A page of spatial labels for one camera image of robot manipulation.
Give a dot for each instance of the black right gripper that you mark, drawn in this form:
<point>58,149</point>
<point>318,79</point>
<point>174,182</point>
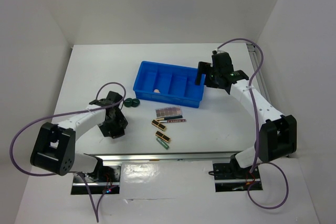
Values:
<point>205,68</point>

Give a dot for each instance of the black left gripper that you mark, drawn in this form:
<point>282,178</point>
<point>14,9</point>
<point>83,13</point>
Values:
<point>121,121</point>

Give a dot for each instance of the dark green round compact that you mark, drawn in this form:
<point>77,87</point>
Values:
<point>128,102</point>

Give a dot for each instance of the black gold lipstick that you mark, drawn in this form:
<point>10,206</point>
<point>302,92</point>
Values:
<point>158,125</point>
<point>162,136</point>

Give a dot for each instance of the green mascara tube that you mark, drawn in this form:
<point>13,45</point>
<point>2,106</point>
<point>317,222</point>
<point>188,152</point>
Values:
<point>162,143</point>

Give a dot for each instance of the eyeshadow palette clear case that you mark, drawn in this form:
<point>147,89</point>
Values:
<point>168,112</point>

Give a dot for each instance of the red lip gloss tube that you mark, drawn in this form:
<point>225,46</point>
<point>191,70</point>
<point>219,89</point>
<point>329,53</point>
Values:
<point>173,121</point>

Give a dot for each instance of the black gold eyeliner pencil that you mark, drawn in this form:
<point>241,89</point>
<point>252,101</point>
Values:
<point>169,118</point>

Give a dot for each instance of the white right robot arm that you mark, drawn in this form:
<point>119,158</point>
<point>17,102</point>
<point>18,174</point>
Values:
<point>276,133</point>

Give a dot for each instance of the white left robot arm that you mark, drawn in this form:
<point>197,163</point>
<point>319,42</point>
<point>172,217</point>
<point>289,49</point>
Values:
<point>54,149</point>

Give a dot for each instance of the blue plastic organizer bin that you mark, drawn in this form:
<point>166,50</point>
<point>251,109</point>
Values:
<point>175,83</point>

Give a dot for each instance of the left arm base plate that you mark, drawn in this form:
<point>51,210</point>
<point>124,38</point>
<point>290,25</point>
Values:
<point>108,182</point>

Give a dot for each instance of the metal rail front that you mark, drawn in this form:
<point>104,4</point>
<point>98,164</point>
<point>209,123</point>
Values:
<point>156,157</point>

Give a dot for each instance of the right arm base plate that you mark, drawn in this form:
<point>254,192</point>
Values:
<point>227,180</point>

